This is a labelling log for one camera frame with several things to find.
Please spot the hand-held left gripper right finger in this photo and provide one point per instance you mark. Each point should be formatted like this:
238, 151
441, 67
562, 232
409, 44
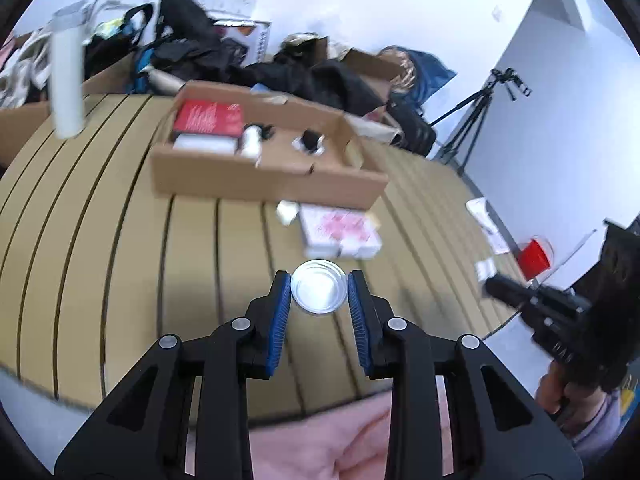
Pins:
358, 320

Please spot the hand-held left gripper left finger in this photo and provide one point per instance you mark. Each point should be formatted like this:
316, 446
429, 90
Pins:
280, 320

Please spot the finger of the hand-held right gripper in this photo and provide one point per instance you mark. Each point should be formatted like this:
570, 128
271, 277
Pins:
515, 292

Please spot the small white paper piece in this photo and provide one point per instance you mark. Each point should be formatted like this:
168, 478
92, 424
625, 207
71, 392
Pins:
485, 269

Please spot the white round lid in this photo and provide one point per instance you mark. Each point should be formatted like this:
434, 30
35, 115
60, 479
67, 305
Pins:
318, 287

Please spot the shallow cardboard tray box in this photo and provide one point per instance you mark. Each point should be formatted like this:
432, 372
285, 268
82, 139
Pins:
260, 180

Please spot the small white bottle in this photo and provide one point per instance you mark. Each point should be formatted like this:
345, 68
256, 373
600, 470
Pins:
250, 141

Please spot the clear plastic container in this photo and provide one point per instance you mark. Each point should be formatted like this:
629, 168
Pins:
202, 143

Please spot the red printed box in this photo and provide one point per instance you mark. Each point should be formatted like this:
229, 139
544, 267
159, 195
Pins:
207, 117

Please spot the person's right forearm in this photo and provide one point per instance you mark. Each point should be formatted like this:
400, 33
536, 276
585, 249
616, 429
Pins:
597, 422

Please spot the person's right hand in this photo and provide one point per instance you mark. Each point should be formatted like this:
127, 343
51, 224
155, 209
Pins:
567, 400

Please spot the pink printed flat box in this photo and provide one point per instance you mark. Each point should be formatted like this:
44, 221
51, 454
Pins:
340, 230

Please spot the small white wrapped item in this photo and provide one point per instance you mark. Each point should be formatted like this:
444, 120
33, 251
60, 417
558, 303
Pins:
287, 212

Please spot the pink down jacket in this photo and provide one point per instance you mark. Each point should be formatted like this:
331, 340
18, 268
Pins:
320, 440

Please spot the blue bag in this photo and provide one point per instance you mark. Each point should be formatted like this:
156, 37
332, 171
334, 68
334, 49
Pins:
425, 72

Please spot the open cardboard box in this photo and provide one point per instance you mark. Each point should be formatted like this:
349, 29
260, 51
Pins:
360, 67

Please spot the pile of black clothing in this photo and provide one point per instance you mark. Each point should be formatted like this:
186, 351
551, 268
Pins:
240, 60

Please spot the red and white printed carton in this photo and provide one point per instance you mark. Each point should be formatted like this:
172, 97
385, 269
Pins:
247, 40

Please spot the large cardboard box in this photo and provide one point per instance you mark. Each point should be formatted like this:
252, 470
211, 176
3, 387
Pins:
105, 85

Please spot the white thermos bottle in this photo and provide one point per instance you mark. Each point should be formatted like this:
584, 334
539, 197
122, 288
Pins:
67, 70

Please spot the beige cloth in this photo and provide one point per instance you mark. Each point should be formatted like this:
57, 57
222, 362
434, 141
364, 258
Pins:
25, 70

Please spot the black camera tripod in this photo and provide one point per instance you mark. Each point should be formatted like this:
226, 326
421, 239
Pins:
475, 115

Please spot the white wall switch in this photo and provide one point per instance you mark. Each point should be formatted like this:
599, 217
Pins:
497, 13

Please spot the white wall outlets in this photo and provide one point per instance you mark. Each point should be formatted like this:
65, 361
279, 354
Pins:
225, 2

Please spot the white metal frame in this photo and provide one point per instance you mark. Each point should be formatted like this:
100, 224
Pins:
117, 2

